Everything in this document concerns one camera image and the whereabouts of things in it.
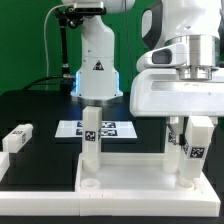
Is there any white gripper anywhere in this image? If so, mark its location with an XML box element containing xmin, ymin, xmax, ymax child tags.
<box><xmin>130</xmin><ymin>43</ymin><xmax>224</xmax><ymax>146</ymax></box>

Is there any white desk top tray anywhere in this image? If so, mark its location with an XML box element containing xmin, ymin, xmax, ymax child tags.
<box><xmin>75</xmin><ymin>153</ymin><xmax>217</xmax><ymax>201</ymax></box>

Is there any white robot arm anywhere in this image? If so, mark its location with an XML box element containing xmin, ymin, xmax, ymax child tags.
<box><xmin>62</xmin><ymin>0</ymin><xmax>224</xmax><ymax>118</ymax></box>

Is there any white L-shaped fence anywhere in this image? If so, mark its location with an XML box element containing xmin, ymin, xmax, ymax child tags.
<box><xmin>0</xmin><ymin>190</ymin><xmax>220</xmax><ymax>217</ymax></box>

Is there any fiducial marker sheet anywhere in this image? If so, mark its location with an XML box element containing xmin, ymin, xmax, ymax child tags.
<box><xmin>55</xmin><ymin>120</ymin><xmax>137</xmax><ymax>139</ymax></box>

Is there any black camera stand pole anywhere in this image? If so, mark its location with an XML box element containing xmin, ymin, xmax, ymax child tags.
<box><xmin>55</xmin><ymin>9</ymin><xmax>80</xmax><ymax>95</ymax></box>

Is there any black cable on table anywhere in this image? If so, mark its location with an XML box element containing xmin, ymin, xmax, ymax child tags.
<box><xmin>20</xmin><ymin>75</ymin><xmax>74</xmax><ymax>92</ymax></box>

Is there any camera on stand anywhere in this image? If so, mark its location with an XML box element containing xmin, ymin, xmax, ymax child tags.
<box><xmin>67</xmin><ymin>1</ymin><xmax>106</xmax><ymax>15</ymax></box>

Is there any white cable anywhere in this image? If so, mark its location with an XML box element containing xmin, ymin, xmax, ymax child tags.
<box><xmin>43</xmin><ymin>3</ymin><xmax>73</xmax><ymax>83</ymax></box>

